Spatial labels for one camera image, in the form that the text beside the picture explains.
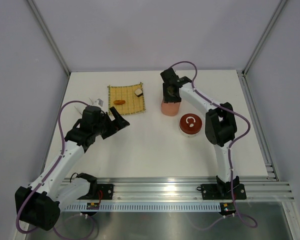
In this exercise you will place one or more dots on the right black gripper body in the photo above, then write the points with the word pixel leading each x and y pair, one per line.
pixel 167 96

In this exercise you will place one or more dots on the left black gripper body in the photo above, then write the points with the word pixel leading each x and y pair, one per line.
pixel 106 126

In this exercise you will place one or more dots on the pink lunch box lid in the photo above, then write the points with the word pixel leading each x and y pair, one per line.
pixel 170 106

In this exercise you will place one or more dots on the red round bowl lid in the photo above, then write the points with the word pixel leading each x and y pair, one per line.
pixel 190 120

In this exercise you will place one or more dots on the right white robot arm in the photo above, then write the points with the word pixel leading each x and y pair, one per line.
pixel 220 126

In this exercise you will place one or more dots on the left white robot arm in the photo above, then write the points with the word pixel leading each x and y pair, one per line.
pixel 41 203

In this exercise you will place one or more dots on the pink oval lunch box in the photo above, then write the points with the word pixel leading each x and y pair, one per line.
pixel 170 113

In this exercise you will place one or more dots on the orange carrot piece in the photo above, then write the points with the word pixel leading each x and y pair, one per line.
pixel 119 102

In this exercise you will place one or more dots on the yellow bamboo mat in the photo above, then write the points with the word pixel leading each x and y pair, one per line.
pixel 133 104

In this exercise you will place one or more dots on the white brown sushi cube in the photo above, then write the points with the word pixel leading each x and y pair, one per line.
pixel 138 92

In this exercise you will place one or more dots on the round metal bowl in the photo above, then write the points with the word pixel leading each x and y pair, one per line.
pixel 190 132

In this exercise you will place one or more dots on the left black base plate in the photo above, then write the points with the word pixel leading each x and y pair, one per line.
pixel 105 191

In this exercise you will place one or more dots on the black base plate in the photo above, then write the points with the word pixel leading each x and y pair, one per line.
pixel 213 191
pixel 105 191

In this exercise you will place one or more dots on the white slotted cable duct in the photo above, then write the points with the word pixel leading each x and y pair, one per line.
pixel 183 207

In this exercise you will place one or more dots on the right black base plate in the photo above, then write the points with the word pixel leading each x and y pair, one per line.
pixel 213 191

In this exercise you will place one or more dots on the right aluminium frame post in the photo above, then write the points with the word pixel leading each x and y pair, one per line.
pixel 265 34

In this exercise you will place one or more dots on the aluminium frame post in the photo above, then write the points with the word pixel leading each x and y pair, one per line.
pixel 265 34
pixel 47 34

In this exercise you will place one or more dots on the left aluminium frame post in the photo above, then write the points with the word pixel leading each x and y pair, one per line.
pixel 47 34

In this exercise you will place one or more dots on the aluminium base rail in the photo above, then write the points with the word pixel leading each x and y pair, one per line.
pixel 184 189

